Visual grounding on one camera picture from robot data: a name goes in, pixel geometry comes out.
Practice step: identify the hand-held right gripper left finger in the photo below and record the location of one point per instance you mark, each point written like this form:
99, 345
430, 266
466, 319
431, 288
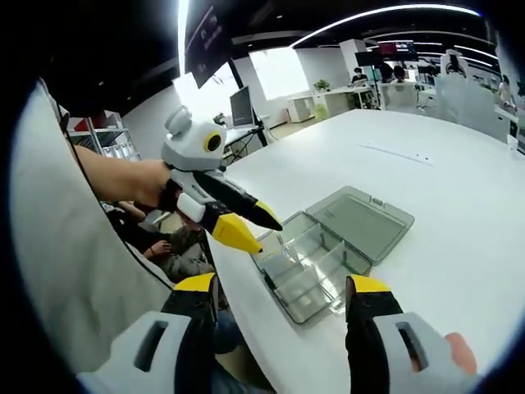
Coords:
197, 312

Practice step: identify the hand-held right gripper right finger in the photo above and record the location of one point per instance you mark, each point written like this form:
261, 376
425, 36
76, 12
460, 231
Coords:
369, 320

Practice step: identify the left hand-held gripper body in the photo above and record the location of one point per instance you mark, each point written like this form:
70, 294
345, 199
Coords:
184, 147

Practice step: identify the clear plastic divider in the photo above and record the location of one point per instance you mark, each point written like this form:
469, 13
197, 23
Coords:
305, 240
328, 262

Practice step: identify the transparent grey box guide fixture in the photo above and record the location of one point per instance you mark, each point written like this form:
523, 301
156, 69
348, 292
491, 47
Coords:
361, 221

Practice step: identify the person's left hand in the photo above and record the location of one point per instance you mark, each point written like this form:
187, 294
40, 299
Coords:
149, 182

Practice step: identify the person's right hand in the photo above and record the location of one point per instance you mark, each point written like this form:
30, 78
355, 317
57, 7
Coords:
461, 353

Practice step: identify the person's blue jeans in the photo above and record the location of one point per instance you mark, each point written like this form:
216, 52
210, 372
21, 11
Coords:
227, 328

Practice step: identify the black computer monitor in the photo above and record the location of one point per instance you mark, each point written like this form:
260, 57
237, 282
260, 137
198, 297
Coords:
240, 106

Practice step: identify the metal shelf rack with bins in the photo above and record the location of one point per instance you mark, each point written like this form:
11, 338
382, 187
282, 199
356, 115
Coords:
110, 135

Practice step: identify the hanging black display panel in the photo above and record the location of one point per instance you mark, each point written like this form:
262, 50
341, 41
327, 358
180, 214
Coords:
207, 41

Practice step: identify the ceiling light strip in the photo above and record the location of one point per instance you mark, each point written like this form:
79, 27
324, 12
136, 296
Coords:
182, 37

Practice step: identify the green potted plant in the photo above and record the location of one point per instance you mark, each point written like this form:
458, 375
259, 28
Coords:
322, 85

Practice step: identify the person's grey shirt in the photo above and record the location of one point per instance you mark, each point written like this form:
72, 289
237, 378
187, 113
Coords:
61, 246

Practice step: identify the white paper cup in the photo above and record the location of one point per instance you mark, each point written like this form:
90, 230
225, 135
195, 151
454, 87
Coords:
512, 143

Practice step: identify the white frosted partition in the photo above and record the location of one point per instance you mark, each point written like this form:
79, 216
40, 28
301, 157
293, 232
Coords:
463, 100

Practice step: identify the white gaming chair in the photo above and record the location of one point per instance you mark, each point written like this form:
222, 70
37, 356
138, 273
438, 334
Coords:
453, 63

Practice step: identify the wall screen red picture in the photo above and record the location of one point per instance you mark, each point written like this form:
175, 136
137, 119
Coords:
395, 47

